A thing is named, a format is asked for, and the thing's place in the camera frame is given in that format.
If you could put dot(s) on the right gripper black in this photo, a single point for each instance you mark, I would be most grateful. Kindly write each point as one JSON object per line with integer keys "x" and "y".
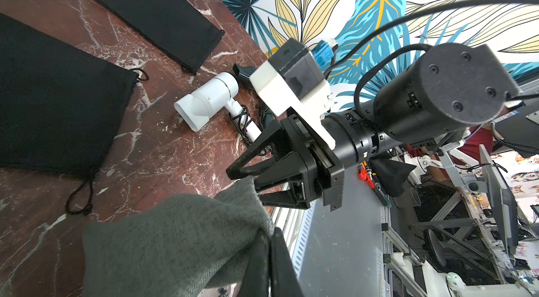
{"x": 301, "y": 169}

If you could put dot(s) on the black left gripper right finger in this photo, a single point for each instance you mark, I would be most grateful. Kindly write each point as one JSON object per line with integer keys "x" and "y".
{"x": 283, "y": 278}

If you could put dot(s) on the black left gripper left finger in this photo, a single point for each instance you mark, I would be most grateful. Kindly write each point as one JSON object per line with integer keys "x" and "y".
{"x": 255, "y": 282}

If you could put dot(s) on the grey fabric pouch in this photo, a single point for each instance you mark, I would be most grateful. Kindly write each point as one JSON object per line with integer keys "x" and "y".
{"x": 181, "y": 247}

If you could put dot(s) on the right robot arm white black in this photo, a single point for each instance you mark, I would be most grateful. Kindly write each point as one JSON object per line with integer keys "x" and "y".
{"x": 449, "y": 88}

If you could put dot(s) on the black pouch right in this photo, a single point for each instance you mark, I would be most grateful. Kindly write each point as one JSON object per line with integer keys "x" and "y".
{"x": 173, "y": 26}

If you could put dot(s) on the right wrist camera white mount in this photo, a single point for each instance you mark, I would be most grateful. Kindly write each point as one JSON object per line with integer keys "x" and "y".
{"x": 293, "y": 78}

